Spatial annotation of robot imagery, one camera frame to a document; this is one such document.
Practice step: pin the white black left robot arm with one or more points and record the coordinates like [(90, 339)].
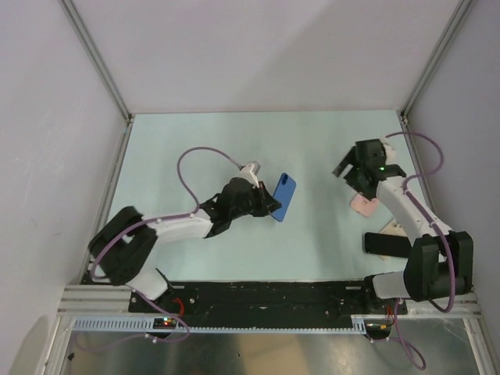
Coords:
[(121, 248)]

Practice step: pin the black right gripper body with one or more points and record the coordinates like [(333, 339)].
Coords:
[(355, 172)]

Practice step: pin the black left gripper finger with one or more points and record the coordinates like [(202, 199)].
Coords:
[(267, 200), (264, 211)]

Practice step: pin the blue smartphone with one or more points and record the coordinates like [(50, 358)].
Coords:
[(283, 193)]

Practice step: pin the white slotted cable duct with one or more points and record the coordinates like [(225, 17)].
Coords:
[(144, 324)]

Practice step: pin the left electronics board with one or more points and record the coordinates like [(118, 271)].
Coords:
[(169, 323)]

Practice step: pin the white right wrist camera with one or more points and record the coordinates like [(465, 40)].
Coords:
[(390, 151)]

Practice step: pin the right electronics board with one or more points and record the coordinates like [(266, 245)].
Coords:
[(380, 331)]

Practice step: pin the aluminium frame post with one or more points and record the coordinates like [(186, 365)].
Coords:
[(87, 41), (449, 34)]

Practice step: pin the aluminium front frame beam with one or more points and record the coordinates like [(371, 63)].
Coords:
[(99, 300)]

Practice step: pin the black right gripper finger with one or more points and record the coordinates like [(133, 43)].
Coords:
[(349, 160), (361, 187)]

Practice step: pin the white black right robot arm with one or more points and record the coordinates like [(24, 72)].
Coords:
[(440, 259)]

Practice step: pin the black table front rail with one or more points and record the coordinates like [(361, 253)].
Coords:
[(276, 303)]

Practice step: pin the left aluminium frame post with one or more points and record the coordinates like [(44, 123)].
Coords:
[(87, 41)]

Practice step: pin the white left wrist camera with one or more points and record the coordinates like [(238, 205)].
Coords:
[(249, 173)]

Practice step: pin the pink phone case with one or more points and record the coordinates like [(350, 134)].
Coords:
[(364, 206)]

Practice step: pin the right aluminium frame post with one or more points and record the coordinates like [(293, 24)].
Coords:
[(449, 34)]

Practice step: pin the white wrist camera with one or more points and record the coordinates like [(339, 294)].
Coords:
[(249, 173), (390, 151)]

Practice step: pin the beige phone case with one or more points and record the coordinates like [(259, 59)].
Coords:
[(392, 234)]

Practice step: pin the electronics board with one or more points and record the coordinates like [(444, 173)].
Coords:
[(380, 331), (169, 323)]

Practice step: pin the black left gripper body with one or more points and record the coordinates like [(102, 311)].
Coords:
[(252, 201)]

